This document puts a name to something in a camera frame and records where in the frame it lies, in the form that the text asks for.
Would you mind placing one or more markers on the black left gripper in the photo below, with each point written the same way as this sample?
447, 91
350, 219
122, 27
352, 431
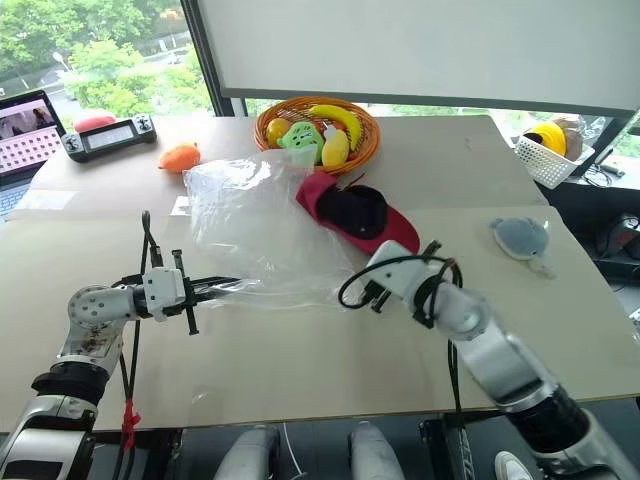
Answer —
186, 295

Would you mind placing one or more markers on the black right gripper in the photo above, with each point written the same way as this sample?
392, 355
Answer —
377, 297

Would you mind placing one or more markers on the clear plastic zip bag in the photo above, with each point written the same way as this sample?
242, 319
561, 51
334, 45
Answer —
250, 220

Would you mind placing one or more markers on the red and black cap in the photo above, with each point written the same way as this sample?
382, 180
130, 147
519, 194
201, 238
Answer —
365, 215

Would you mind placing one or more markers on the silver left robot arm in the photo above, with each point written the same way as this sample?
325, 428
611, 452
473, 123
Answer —
90, 310

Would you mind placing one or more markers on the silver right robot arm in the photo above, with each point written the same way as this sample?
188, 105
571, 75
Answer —
500, 355

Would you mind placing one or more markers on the orange plush mango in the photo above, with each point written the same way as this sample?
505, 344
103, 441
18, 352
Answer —
180, 157

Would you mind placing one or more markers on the silver rounded robot leg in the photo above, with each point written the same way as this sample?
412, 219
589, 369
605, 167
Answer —
372, 450
250, 452

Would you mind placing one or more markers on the orange wicker basket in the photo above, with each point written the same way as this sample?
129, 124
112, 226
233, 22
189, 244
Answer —
367, 145

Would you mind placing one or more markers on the yellow plush fruit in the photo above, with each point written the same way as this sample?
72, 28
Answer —
334, 149

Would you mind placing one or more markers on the grey-blue whale plush toy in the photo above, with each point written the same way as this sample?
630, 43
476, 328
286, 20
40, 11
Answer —
520, 237

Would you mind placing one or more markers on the orange toy fruit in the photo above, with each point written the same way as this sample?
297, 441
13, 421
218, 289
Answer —
276, 131

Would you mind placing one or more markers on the green plush toy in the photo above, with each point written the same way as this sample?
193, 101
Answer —
300, 137

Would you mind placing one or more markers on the yellow toy banana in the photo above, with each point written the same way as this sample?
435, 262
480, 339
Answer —
345, 120

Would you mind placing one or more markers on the black handheld controller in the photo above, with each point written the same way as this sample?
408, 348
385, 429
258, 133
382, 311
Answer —
107, 137

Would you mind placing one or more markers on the red plush toy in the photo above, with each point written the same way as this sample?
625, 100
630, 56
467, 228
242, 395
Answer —
95, 122

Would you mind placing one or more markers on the white plastic basket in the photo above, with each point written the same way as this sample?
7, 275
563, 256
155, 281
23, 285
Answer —
550, 167

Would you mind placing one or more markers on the white shoe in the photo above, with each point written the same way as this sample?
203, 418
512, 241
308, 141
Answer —
512, 467

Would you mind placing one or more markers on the yellow round toy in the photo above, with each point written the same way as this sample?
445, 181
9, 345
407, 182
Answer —
550, 136

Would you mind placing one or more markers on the open laptop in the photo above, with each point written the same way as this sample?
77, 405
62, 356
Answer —
25, 135

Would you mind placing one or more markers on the red and black device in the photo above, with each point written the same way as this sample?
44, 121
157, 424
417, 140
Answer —
622, 237

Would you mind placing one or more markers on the white roller blind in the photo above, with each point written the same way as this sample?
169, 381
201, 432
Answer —
400, 45

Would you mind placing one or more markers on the brown paper item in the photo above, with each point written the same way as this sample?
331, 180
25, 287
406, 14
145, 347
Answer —
574, 137

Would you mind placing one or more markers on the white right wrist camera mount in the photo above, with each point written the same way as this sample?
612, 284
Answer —
395, 265

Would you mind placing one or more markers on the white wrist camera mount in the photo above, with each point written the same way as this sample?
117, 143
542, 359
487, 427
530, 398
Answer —
395, 265
162, 290

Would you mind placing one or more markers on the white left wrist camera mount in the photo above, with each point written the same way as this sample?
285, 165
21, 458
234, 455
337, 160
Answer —
162, 290

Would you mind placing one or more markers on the black window frame post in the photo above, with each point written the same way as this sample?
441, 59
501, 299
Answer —
207, 60

